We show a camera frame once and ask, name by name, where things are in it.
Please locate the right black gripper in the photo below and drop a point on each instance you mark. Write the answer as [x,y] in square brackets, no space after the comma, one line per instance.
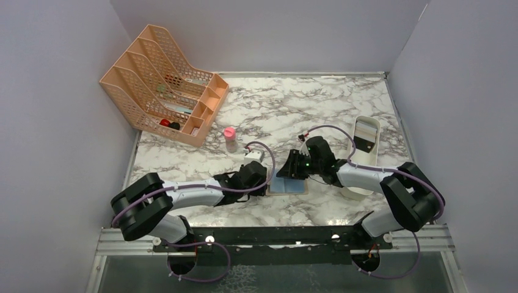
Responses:
[291,170]

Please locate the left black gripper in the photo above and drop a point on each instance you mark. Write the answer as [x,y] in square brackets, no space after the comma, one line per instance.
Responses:
[261,191]

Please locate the black credit card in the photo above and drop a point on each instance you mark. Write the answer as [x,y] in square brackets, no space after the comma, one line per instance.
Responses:
[364,145]

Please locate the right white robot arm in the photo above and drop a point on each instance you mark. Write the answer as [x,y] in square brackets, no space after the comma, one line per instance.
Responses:
[412,200]

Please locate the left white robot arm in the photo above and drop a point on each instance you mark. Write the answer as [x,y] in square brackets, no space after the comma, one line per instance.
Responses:
[143,207]

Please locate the pink capped small bottle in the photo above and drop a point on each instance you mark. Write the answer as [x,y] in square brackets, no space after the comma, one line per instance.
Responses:
[231,143]

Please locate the white oblong tray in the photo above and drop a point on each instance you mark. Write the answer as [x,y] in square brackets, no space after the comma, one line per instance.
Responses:
[359,156]

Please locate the black round object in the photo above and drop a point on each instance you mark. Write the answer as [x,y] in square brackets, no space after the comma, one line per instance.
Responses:
[175,125]

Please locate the red round object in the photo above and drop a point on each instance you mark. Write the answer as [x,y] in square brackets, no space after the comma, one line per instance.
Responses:
[164,122]

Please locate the peach mesh file organizer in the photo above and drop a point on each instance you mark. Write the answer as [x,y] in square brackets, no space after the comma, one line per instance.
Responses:
[152,80]

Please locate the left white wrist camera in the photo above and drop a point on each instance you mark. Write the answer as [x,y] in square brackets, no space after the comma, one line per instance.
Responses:
[253,156]

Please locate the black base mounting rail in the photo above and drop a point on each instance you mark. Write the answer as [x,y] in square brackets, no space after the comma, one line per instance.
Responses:
[264,246]

